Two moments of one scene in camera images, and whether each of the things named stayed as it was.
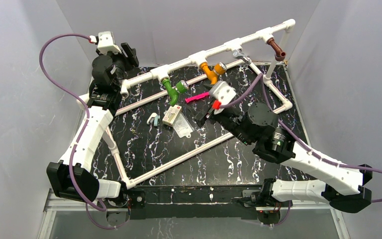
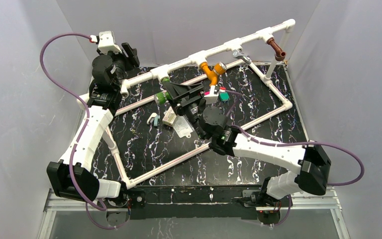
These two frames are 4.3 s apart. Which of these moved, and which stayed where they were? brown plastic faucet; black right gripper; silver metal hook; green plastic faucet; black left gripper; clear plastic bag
Moved: green plastic faucet; black right gripper
Stayed: clear plastic bag; silver metal hook; black left gripper; brown plastic faucet
